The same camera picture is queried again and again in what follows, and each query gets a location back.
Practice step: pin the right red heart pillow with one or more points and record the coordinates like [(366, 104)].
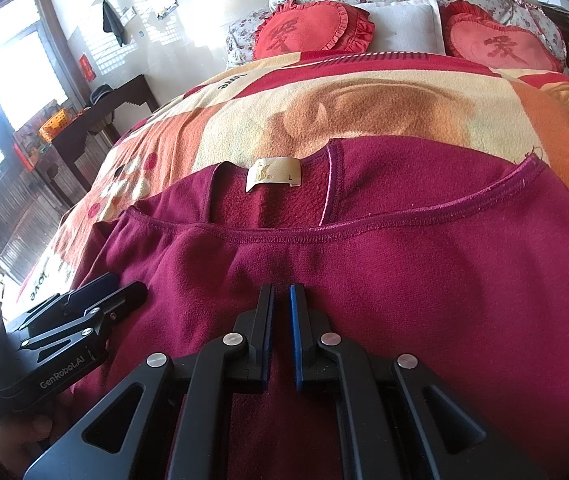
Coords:
[(471, 33)]

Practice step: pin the dark wooden side table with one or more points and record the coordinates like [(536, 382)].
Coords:
[(67, 147)]

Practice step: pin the black cloth on wall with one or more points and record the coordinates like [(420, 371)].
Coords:
[(112, 24)]

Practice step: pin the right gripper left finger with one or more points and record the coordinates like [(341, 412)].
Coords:
[(169, 419)]

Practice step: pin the orange patterned bed blanket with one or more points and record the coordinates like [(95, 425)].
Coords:
[(291, 105)]

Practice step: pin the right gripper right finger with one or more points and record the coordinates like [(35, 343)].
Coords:
[(396, 418)]

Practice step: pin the white pillow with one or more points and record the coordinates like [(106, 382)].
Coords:
[(406, 26)]

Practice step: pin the black hat on table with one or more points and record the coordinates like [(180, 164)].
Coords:
[(99, 93)]

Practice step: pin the red wall decoration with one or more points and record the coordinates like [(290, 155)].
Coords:
[(86, 68)]

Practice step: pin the left red heart pillow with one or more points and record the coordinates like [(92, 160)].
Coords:
[(312, 27)]

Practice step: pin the red heart pillow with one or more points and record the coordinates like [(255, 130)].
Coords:
[(312, 27), (471, 33)]

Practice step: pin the person left hand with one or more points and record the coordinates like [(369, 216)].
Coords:
[(19, 433)]

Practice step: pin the maroon fleece garment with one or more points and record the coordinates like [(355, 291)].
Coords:
[(408, 245)]

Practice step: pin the orange basket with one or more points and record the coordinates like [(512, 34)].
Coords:
[(55, 125)]

